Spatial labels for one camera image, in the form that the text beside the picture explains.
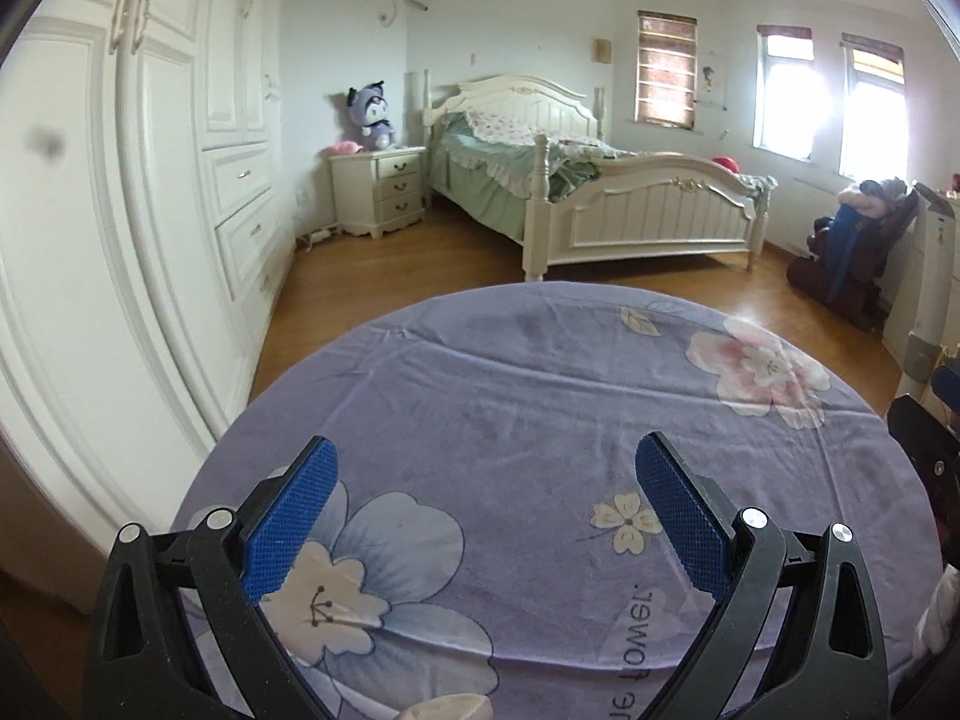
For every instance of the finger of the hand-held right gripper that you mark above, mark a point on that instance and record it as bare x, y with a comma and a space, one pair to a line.
937, 487

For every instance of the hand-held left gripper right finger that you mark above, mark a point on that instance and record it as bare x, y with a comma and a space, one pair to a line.
682, 510

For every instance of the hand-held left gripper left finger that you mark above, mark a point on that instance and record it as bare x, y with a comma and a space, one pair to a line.
289, 517

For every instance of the white plastic bag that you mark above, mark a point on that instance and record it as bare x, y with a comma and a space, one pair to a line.
937, 619

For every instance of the purple floral tablecloth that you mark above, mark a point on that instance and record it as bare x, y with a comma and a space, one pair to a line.
510, 420

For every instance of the white cabinet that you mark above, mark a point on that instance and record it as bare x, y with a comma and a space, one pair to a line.
930, 277

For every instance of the dark brown massage chair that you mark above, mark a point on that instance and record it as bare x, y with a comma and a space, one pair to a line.
877, 262

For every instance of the white fluffy tissue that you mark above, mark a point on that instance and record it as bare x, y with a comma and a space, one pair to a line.
446, 709

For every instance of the blue cloth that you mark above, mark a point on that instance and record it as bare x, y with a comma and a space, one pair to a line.
844, 255

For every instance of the white power strip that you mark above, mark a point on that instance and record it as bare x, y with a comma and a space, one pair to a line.
315, 238

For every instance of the white wooden bed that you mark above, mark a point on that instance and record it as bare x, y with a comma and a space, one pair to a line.
652, 210

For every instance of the white wardrobe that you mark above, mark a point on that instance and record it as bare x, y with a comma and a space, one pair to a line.
112, 240

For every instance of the white nightstand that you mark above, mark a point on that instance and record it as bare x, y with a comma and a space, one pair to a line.
382, 191

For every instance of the red item on bed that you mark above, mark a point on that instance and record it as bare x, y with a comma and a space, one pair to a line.
724, 164

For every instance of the pink item on nightstand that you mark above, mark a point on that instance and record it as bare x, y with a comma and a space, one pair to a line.
346, 148

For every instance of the white framed window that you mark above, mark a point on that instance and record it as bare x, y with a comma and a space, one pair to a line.
874, 112
784, 97

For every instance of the purple plush toy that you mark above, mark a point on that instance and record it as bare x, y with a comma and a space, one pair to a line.
371, 116

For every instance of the window with brown blind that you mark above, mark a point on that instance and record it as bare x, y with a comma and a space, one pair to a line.
666, 71

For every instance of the wall poster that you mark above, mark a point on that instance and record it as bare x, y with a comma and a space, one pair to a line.
714, 82

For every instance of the small beige wall item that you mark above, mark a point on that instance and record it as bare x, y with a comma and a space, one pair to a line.
603, 50

